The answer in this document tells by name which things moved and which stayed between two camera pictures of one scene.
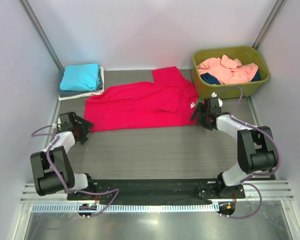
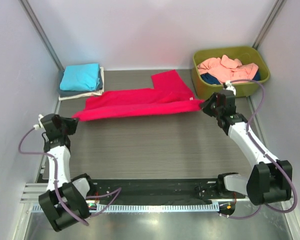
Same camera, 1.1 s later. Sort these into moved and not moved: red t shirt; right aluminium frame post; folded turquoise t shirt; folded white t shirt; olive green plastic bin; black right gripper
Moved: black right gripper; red t shirt
Not moved: folded turquoise t shirt; folded white t shirt; right aluminium frame post; olive green plastic bin
